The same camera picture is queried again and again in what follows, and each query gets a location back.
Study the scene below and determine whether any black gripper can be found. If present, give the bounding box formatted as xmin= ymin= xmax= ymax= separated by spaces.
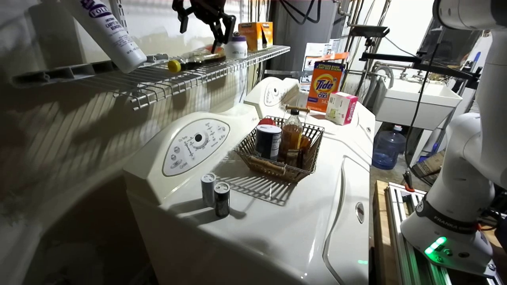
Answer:
xmin=171 ymin=0 xmax=238 ymax=54

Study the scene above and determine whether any amber bottle with yellow cap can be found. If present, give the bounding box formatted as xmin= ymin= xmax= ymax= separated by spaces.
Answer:
xmin=167 ymin=46 xmax=227 ymax=75

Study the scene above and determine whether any amber bottle with yellow label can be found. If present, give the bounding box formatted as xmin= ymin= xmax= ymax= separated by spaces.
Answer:
xmin=279 ymin=106 xmax=306 ymax=160

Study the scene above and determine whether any white jar with purple lid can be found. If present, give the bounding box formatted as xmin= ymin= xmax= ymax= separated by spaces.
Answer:
xmin=224 ymin=32 xmax=249 ymax=60

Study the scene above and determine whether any orange cardboard box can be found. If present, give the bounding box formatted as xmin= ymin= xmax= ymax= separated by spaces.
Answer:
xmin=236 ymin=21 xmax=265 ymax=54

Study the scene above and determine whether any yellow cardboard box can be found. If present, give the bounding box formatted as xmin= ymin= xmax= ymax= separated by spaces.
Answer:
xmin=260 ymin=21 xmax=276 ymax=48

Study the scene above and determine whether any white tube with purple print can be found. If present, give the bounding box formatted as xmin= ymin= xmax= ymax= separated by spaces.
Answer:
xmin=62 ymin=0 xmax=149 ymax=76

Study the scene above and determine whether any grey water heater tank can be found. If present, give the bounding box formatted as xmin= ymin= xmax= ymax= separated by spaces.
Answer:
xmin=271 ymin=0 xmax=339 ymax=73

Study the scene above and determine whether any dark can with white lid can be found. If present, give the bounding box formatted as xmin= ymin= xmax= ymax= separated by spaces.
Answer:
xmin=255 ymin=124 xmax=284 ymax=162

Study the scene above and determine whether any orange Tide detergent box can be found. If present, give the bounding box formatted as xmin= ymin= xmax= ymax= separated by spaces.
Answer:
xmin=306 ymin=59 xmax=346 ymax=116

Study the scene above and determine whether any pink and white box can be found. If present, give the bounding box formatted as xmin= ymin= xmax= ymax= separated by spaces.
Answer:
xmin=325 ymin=90 xmax=360 ymax=127

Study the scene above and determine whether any wicker basket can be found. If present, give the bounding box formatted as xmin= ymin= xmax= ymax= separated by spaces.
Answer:
xmin=235 ymin=116 xmax=327 ymax=185

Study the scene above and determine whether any pale small spice canister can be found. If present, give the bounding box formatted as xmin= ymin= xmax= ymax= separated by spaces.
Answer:
xmin=200 ymin=171 xmax=219 ymax=208

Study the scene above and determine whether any dark small spice canister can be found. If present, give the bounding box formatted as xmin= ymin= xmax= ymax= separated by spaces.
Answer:
xmin=212 ymin=181 xmax=233 ymax=219

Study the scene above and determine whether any black tripod stand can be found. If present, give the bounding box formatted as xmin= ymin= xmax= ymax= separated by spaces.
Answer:
xmin=347 ymin=22 xmax=483 ymax=92

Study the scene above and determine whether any cream washing machine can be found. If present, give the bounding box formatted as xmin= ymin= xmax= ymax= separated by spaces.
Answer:
xmin=122 ymin=102 xmax=374 ymax=285

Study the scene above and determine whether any blue water jug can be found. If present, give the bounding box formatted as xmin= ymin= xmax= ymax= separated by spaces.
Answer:
xmin=371 ymin=124 xmax=409 ymax=171

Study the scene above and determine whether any white utility sink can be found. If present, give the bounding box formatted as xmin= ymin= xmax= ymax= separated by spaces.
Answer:
xmin=376 ymin=78 xmax=464 ymax=132

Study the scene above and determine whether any wooden platform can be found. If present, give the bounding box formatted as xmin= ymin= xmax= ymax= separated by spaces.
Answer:
xmin=371 ymin=179 xmax=409 ymax=285

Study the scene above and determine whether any white wire shelf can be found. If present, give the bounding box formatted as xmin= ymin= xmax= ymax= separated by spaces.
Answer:
xmin=68 ymin=45 xmax=292 ymax=114

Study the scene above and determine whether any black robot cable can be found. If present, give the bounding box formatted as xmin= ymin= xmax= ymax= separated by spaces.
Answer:
xmin=276 ymin=0 xmax=323 ymax=26

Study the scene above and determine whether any grey plastic shelf bracket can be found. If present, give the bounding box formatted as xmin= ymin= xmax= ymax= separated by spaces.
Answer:
xmin=8 ymin=59 xmax=116 ymax=90

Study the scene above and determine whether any red handled tool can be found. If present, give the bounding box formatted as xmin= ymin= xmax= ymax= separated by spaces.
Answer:
xmin=403 ymin=170 xmax=417 ymax=195

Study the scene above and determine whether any aluminium extrusion frame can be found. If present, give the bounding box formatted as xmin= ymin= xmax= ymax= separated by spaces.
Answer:
xmin=387 ymin=181 xmax=461 ymax=285

